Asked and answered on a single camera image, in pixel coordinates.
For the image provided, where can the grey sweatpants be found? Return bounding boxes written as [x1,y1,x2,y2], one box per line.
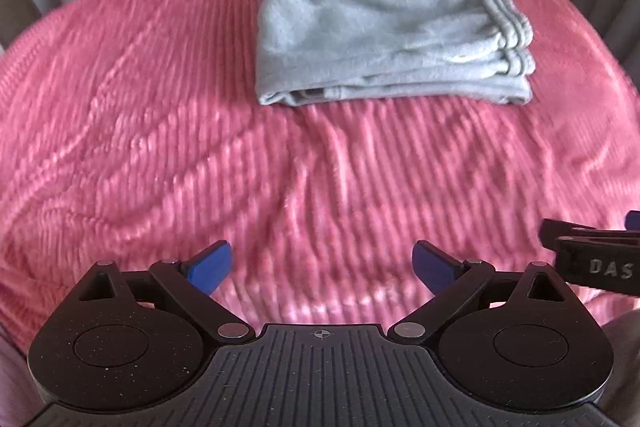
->
[255,0,536,106]

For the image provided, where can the pink ribbed bed blanket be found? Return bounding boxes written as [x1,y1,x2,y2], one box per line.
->
[1,0,639,348]

